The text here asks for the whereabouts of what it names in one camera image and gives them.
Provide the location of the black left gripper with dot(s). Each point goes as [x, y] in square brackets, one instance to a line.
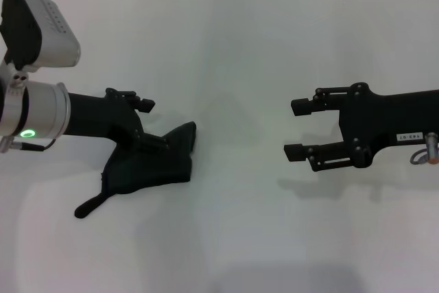
[99, 118]

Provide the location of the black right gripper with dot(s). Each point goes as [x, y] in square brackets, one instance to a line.
[387, 118]

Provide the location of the dark blue rag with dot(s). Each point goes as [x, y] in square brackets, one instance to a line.
[151, 166]

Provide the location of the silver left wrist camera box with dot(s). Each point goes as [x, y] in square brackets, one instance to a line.
[51, 32]

